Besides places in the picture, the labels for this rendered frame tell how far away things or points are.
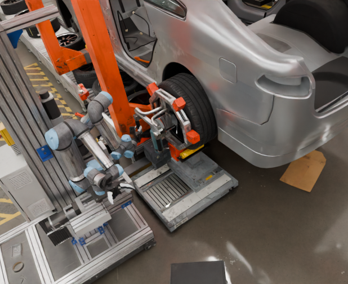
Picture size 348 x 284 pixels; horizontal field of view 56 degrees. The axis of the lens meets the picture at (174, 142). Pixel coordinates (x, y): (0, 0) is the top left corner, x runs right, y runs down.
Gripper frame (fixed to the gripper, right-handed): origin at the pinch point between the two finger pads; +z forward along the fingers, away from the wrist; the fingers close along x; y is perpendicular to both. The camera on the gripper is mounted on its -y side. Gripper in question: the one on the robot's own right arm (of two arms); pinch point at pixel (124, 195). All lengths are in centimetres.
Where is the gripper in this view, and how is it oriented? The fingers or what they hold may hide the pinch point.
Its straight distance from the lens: 182.4
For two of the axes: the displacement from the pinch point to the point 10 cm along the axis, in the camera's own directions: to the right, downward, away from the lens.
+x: -6.9, 4.5, -5.6
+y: 0.5, 8.1, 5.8
